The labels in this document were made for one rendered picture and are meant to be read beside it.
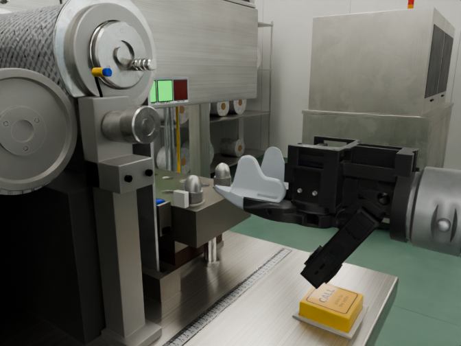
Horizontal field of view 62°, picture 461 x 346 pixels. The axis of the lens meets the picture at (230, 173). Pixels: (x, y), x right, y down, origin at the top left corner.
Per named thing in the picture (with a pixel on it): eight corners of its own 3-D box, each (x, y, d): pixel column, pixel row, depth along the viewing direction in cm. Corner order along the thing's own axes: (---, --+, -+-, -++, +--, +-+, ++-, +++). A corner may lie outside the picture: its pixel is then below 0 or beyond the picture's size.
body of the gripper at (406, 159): (310, 134, 44) (426, 145, 37) (306, 205, 46) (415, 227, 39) (280, 145, 38) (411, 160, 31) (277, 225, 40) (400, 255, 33)
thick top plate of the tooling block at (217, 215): (197, 248, 58) (195, 211, 57) (49, 200, 80) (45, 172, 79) (251, 216, 71) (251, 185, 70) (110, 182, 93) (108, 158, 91)
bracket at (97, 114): (136, 360, 45) (116, 99, 38) (101, 339, 49) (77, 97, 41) (165, 336, 49) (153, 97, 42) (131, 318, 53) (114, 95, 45)
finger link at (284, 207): (254, 187, 44) (330, 197, 40) (254, 201, 44) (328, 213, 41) (237, 199, 40) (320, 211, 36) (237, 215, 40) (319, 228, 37)
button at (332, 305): (347, 335, 50) (349, 318, 49) (298, 316, 53) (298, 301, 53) (363, 308, 55) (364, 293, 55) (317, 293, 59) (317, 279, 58)
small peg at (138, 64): (147, 67, 44) (149, 55, 44) (130, 68, 45) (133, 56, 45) (156, 72, 45) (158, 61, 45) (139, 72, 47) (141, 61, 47)
